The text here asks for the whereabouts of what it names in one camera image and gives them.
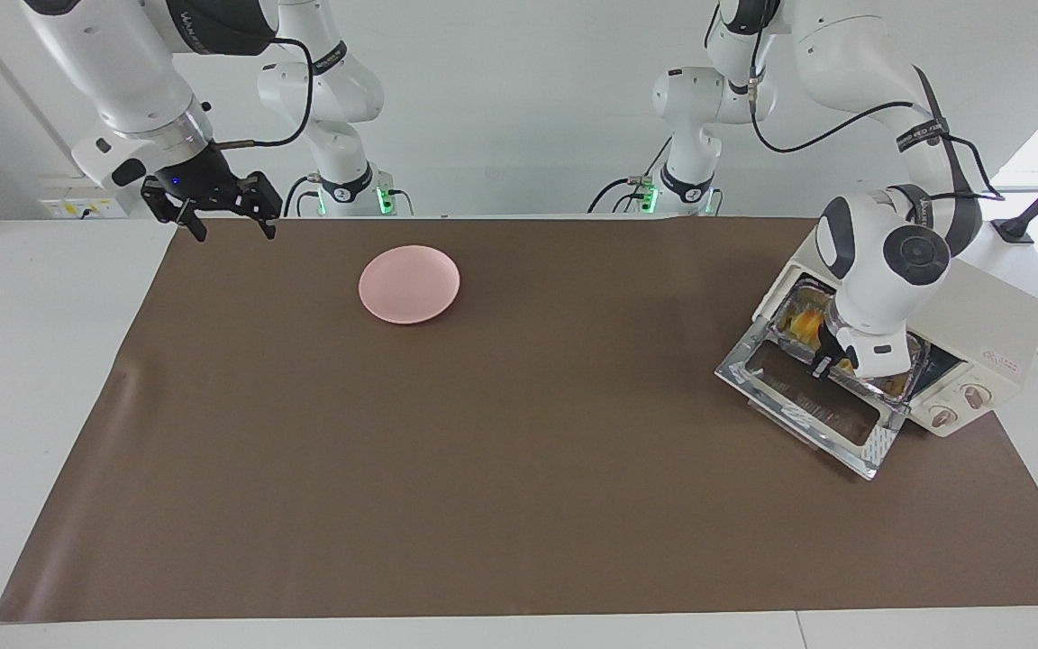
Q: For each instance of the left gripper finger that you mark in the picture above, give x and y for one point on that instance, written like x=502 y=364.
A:
x=827 y=353

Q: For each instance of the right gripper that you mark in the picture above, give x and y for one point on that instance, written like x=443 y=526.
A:
x=199 y=180

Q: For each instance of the yellow bread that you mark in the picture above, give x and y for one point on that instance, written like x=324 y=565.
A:
x=803 y=322

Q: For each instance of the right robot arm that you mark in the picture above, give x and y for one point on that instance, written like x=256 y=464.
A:
x=113 y=63

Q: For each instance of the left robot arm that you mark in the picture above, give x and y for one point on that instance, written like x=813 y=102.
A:
x=879 y=261

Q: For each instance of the white toaster oven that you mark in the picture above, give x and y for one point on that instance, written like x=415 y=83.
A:
x=978 y=333

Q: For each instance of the pink round plate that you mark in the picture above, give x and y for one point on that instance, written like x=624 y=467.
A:
x=409 y=284

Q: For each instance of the white wall socket strip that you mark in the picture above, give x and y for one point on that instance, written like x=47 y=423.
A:
x=77 y=208

